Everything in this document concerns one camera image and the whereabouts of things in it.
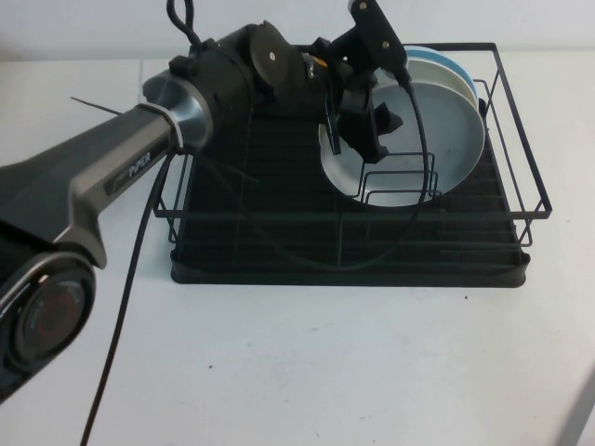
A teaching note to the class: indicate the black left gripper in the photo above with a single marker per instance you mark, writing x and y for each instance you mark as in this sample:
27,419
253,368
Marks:
344,79

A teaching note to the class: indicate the pale grey round plate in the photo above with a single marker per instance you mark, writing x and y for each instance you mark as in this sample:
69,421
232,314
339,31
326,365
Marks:
446,139

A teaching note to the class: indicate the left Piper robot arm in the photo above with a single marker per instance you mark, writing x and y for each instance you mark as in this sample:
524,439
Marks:
116,139

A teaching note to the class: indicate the cream round plate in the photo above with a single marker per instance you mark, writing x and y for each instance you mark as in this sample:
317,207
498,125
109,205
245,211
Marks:
437,69

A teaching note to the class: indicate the blue round plate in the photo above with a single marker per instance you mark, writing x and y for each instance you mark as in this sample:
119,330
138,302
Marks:
458,62

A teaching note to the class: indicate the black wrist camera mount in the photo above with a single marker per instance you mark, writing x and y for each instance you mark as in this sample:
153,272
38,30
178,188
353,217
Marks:
376,32

